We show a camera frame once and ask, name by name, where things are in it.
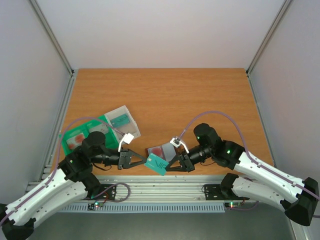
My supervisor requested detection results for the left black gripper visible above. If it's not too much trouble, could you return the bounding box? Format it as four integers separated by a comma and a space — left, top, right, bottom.
92, 146, 148, 170

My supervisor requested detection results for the brown leather card holder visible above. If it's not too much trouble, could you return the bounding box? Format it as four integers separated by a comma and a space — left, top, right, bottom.
146, 142, 178, 162

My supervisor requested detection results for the white red circle card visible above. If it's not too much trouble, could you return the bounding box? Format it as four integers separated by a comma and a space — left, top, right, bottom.
147, 146, 165, 160

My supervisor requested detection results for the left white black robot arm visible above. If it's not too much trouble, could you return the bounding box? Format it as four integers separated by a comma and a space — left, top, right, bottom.
0, 131, 147, 240

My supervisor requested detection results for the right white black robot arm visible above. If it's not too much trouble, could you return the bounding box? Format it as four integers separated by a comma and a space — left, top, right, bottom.
165, 123, 320, 227

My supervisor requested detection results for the teal card in white tray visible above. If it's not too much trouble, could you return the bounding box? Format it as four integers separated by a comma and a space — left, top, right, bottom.
110, 113, 131, 128

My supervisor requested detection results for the grey card in green tray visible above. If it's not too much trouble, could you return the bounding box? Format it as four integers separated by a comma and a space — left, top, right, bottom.
88, 123, 109, 135

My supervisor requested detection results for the red patterned card in tray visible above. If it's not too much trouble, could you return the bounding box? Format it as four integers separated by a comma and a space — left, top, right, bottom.
66, 133, 85, 150

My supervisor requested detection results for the green plastic organizer tray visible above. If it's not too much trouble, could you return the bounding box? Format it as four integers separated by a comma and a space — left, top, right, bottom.
61, 119, 119, 155

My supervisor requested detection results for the white translucent tray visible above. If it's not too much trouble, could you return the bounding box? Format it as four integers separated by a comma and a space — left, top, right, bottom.
104, 105, 141, 138

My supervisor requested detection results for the left small circuit board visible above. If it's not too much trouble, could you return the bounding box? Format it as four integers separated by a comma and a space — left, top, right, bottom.
87, 202, 104, 211

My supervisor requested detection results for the small circuit board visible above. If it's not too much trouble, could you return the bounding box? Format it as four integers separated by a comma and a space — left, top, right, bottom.
87, 202, 104, 211
224, 201, 245, 209

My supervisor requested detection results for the right small circuit board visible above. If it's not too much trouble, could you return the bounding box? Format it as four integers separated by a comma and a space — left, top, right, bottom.
224, 201, 245, 209

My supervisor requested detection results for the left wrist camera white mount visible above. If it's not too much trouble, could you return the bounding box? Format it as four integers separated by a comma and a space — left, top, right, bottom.
117, 133, 135, 153

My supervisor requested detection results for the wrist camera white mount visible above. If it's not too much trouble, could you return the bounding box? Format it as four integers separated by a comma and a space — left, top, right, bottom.
117, 133, 135, 153
169, 136, 190, 154

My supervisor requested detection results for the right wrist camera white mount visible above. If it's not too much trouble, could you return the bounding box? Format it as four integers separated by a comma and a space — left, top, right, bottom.
169, 136, 190, 154

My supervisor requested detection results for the aluminium front rail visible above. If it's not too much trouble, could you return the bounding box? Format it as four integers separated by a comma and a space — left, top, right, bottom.
18, 171, 224, 208

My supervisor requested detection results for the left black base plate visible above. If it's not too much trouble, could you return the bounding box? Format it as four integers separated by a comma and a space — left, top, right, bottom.
85, 184, 117, 201

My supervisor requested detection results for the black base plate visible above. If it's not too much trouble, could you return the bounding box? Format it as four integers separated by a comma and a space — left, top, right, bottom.
85, 184, 117, 201
201, 184, 232, 201

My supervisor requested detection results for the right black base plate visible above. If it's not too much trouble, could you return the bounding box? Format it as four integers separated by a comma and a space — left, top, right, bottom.
201, 184, 232, 201

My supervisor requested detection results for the slotted grey cable duct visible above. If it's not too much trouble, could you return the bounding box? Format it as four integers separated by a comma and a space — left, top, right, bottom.
60, 202, 225, 214

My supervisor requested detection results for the left aluminium frame post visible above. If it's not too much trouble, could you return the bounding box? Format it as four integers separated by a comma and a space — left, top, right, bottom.
29, 0, 76, 76

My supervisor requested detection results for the aluminium frame post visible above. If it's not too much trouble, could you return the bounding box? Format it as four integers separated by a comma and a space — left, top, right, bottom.
246, 0, 293, 76
29, 0, 76, 76

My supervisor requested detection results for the right aluminium frame post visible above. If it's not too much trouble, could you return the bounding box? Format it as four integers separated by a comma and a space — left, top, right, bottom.
246, 0, 293, 76

